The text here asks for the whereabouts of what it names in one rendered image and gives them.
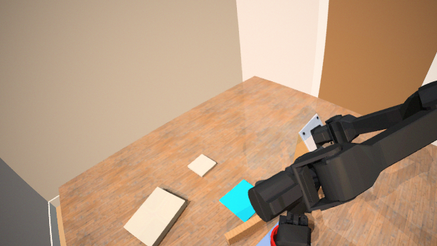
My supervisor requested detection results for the red cup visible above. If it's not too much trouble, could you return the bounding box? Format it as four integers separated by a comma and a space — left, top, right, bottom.
270, 225, 279, 246

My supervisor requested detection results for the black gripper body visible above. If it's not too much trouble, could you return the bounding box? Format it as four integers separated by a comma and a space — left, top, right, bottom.
275, 202, 312, 246

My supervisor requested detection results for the cream flat square tile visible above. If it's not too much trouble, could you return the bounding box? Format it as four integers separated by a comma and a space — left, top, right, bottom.
188, 154, 216, 177

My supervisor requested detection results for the cream flat rectangular pad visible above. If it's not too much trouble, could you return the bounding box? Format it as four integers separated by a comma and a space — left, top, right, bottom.
124, 187, 187, 246

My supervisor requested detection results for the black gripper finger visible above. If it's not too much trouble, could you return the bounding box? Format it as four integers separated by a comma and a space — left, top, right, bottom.
279, 215, 287, 225

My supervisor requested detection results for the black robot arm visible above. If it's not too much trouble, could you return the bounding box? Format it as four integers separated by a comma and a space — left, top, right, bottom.
247, 81, 437, 222

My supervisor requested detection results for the tan long rectangular bar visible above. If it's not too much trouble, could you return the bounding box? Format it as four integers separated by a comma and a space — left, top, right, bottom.
225, 215, 268, 245

